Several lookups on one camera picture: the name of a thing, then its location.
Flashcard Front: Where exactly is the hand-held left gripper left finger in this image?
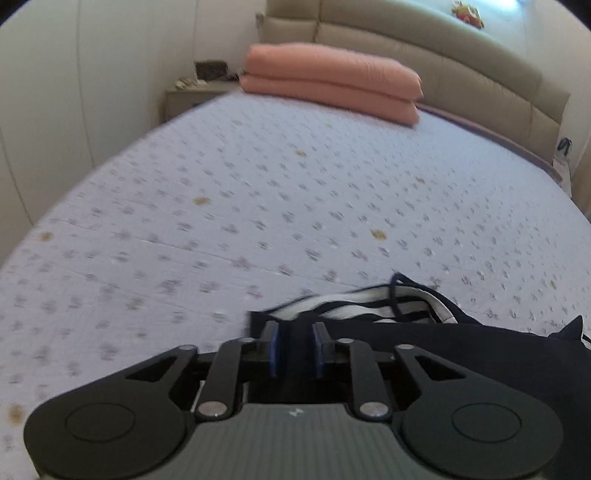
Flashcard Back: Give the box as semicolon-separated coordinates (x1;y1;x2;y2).
124;320;280;422

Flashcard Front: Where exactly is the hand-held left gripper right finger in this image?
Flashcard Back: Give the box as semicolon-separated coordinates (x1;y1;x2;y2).
311;322;467;422

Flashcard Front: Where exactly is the navy hoodie with white stripes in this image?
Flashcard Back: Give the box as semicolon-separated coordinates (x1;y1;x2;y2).
245;272;591;480

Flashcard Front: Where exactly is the bed with floral sheet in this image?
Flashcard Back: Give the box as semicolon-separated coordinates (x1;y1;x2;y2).
0;90;591;462

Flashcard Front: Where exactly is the pink pillow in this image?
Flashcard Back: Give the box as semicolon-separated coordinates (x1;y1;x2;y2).
239;75;420;127
244;42;424;100

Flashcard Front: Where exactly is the beige nightstand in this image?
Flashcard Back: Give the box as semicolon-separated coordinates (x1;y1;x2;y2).
161;82;242;123

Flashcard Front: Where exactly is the dark box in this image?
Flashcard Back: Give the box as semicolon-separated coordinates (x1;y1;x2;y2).
194;60;228;82

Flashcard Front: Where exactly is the white wardrobe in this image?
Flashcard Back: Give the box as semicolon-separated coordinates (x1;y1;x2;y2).
0;0;269;271

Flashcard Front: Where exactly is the beige upholstered headboard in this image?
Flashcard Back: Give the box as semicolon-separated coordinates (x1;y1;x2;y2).
256;0;571;163

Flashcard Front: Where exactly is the yellow red stuffed toy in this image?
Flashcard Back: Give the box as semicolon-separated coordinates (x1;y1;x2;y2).
451;0;486;30

